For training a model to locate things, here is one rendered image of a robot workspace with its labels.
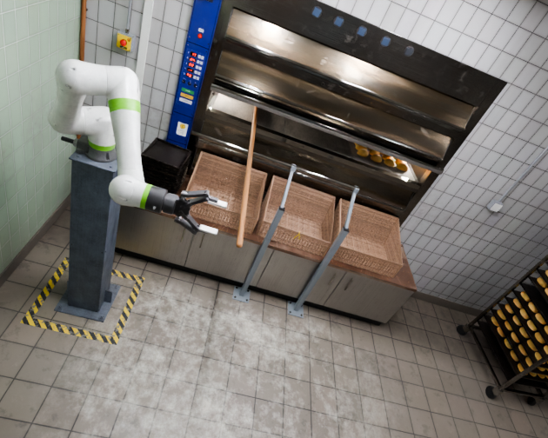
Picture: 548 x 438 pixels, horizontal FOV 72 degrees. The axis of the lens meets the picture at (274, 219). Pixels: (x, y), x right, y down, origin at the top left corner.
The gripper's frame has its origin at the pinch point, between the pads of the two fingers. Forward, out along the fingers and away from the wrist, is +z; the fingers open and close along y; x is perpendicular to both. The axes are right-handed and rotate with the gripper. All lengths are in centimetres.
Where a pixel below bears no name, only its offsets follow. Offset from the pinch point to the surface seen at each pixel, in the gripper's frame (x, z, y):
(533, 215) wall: -152, 255, 21
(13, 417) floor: 24, -68, 149
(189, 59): -151, -46, 0
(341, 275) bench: -99, 110, 100
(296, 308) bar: -93, 89, 144
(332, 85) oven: -154, 52, -18
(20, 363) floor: -3, -80, 149
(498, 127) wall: -153, 176, -33
